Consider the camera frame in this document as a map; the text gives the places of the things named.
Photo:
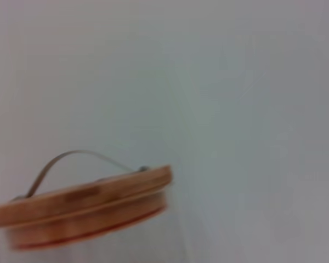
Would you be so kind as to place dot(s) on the round wooden jar lid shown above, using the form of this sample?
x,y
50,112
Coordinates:
x,y
85,208

